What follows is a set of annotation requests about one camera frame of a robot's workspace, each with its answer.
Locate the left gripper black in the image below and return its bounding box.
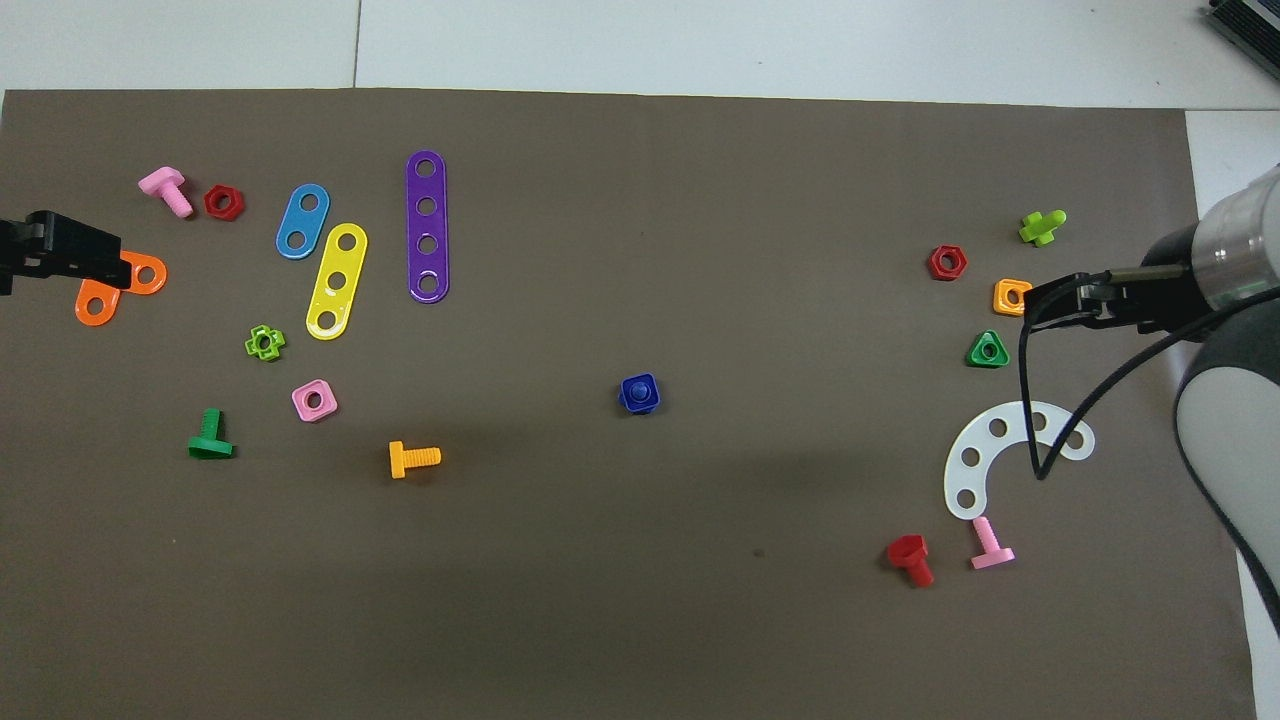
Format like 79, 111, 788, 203
0, 210, 132, 297

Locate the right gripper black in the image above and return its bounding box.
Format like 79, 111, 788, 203
1022, 226, 1207, 333

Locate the blue square nut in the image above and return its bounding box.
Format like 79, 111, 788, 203
617, 372, 662, 416

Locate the orange heart-shaped plate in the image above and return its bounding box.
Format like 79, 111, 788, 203
75, 252, 169, 328

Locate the lime green plastic bolt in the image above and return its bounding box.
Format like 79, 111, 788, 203
1018, 209, 1068, 248

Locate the pink plastic bolt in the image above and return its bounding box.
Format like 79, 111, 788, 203
969, 516, 1017, 571
138, 166, 195, 220

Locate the green triangular nut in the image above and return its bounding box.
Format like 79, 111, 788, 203
965, 329, 1012, 369

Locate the white curved perforated plate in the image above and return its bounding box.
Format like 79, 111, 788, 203
943, 400, 1097, 522

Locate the blue two-hole strip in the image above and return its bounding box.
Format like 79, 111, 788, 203
275, 183, 331, 261

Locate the dark green plastic bolt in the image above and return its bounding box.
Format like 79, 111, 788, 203
187, 408, 236, 461

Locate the yellow three-hole strip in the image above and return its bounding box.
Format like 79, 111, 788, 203
305, 222, 369, 342

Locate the pink square nut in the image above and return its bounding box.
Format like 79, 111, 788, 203
291, 379, 339, 424

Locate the red plastic bolt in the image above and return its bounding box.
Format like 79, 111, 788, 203
886, 534, 936, 589

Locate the black ribbed device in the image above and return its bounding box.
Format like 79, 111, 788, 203
1203, 0, 1280, 55

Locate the purple four-hole strip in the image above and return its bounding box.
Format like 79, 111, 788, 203
405, 150, 451, 304

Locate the orange plastic bolt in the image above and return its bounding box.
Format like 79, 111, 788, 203
388, 441, 443, 481

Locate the brown table mat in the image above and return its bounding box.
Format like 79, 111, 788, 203
0, 88, 1257, 720

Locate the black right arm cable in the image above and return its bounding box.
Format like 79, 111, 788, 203
1017, 268, 1236, 482

